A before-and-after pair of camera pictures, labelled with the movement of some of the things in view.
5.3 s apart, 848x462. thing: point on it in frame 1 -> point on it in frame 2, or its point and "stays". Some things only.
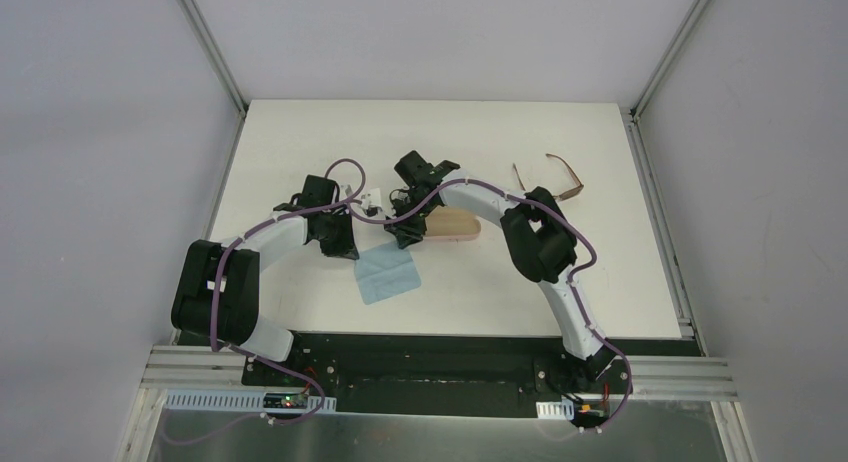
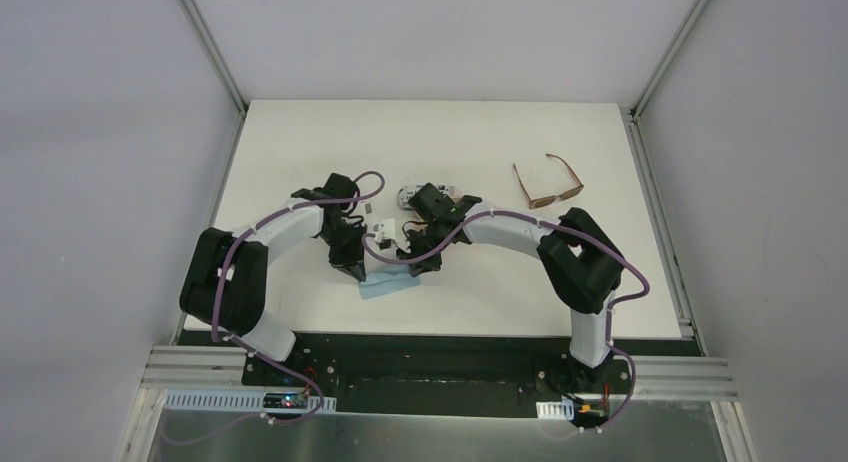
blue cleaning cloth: x=385 y=271 stays
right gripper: x=406 y=233 -> x=428 y=265
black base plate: x=447 y=373 stays
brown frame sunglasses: x=563 y=196 stays
